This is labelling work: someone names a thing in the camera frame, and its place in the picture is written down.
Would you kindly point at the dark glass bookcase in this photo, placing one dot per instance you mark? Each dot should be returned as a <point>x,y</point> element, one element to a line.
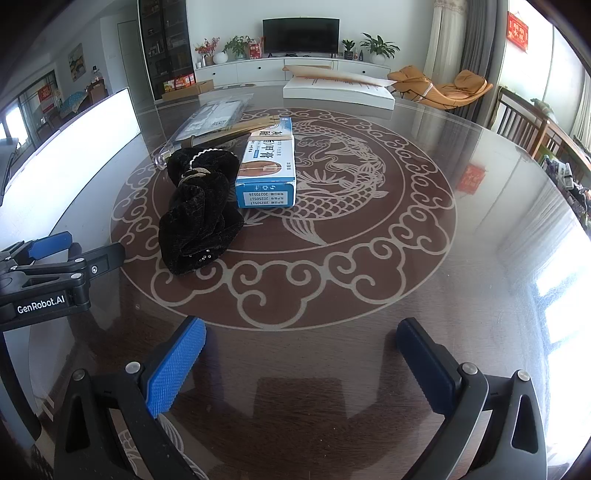
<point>164,41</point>

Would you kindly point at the wooden chair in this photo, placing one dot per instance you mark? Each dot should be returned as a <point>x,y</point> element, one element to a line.
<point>517,120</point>

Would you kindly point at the white door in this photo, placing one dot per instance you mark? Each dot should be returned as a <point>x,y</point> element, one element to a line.
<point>131,60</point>

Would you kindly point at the orange lounge chair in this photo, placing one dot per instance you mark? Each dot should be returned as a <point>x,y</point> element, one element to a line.
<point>461,85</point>

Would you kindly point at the black velvet cloth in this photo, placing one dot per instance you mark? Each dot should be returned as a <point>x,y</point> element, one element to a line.
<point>198,217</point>

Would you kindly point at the cluttered wooden side table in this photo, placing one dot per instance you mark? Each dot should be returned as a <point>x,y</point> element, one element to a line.
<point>570,157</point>

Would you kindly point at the red wall hanging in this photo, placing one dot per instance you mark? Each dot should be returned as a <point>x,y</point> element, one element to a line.
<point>517,31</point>

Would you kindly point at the small brown cabinet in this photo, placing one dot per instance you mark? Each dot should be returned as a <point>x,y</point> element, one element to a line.
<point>98,92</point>

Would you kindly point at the white television cabinet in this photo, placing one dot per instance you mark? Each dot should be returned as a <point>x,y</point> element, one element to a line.
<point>249,71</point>

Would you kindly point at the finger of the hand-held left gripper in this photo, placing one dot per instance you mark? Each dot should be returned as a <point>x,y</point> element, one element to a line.
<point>48,245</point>
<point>101,258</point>

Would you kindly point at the blue covered chair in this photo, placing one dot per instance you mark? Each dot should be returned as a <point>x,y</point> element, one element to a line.
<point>74,102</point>

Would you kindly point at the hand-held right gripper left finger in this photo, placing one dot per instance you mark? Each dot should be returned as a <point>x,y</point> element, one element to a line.
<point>178,364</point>

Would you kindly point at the white round vase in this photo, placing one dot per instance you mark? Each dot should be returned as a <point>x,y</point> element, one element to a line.
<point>220,57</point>

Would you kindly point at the clear plastic piece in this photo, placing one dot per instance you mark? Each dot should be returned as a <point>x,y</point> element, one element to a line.
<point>166,154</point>

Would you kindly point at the clear plastic packet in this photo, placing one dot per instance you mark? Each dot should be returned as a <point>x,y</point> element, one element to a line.
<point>217,113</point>

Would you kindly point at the red flower plant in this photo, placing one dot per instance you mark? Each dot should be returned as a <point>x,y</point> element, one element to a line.
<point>206,48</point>

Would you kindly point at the red door decoration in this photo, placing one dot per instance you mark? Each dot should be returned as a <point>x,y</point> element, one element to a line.
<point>46,99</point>

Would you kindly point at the grey curtain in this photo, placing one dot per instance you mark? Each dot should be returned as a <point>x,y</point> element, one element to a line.
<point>482,37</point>

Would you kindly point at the black television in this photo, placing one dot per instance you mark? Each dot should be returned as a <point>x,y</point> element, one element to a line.
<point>300,34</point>

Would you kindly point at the framed wall painting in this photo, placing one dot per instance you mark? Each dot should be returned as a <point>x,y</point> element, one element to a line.
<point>76,62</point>

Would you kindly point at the tan flat stick pack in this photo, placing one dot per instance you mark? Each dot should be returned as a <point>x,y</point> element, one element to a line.
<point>240,127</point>

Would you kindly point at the white flat box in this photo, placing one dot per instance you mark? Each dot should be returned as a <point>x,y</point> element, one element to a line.
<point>337,97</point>

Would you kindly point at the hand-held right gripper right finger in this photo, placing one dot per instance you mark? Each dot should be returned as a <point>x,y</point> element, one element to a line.
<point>425,364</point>

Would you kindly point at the blue and white box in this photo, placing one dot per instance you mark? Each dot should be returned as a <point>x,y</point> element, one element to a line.
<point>265,161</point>

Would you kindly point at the bushy green potted plant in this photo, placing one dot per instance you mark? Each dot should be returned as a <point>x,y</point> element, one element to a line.
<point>238,46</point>

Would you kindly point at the large leafy potted plant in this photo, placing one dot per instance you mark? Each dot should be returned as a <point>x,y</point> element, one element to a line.
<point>379,48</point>

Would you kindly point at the brown cardboard carton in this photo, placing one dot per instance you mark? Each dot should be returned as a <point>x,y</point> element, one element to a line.
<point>189,91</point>

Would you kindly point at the white sheer curtain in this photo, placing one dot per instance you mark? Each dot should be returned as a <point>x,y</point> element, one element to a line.
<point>570,92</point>

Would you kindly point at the small potted plant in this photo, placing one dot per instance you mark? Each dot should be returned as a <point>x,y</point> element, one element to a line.
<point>348,48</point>

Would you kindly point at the red gift box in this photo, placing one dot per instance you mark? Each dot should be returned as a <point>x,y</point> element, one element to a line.
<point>256,48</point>

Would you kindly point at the cream covered air conditioner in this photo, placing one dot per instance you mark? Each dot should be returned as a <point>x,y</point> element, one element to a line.
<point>441,37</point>

